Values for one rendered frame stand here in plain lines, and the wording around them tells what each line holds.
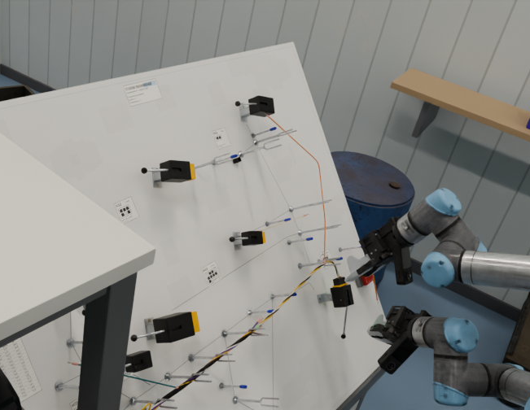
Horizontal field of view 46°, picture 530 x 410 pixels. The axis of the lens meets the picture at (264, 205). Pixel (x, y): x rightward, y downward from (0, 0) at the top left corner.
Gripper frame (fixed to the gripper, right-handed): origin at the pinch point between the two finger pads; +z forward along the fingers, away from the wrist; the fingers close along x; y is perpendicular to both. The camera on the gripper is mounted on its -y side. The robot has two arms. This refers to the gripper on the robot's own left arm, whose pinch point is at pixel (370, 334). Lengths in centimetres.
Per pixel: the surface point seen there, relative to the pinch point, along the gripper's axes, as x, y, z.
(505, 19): -33, 198, 72
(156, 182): 71, -4, -5
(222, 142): 62, 18, 3
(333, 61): 7, 170, 155
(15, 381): 73, -54, -18
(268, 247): 35.7, 4.0, 6.5
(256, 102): 62, 30, -2
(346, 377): -8.5, -10.0, 14.3
